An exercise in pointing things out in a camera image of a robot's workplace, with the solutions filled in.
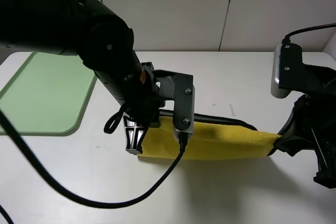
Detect black left camera cable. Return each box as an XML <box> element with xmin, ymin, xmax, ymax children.
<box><xmin>0</xmin><ymin>108</ymin><xmax>188</xmax><ymax>224</ymax></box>

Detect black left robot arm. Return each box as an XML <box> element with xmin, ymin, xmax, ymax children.
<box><xmin>1</xmin><ymin>0</ymin><xmax>164</xmax><ymax>154</ymax></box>

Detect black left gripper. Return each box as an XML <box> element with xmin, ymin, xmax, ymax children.
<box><xmin>122</xmin><ymin>62</ymin><xmax>175</xmax><ymax>155</ymax></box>

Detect green plastic tray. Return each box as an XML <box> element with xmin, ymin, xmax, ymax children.
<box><xmin>1</xmin><ymin>52</ymin><xmax>96</xmax><ymax>136</ymax></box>

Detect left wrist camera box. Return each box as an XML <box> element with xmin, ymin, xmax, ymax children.
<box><xmin>157</xmin><ymin>70</ymin><xmax>195</xmax><ymax>137</ymax></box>

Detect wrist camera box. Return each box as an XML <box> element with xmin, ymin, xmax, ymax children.
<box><xmin>157</xmin><ymin>70</ymin><xmax>195</xmax><ymax>137</ymax></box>
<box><xmin>270</xmin><ymin>42</ymin><xmax>336</xmax><ymax>99</ymax></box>

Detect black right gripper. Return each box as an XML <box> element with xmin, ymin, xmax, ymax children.
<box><xmin>273</xmin><ymin>94</ymin><xmax>335</xmax><ymax>189</ymax></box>

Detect yellow towel with black trim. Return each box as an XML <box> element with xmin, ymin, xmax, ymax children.
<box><xmin>141</xmin><ymin>109</ymin><xmax>280</xmax><ymax>161</ymax></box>

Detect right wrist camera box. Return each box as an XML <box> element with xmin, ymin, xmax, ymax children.
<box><xmin>270</xmin><ymin>42</ymin><xmax>336</xmax><ymax>99</ymax></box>

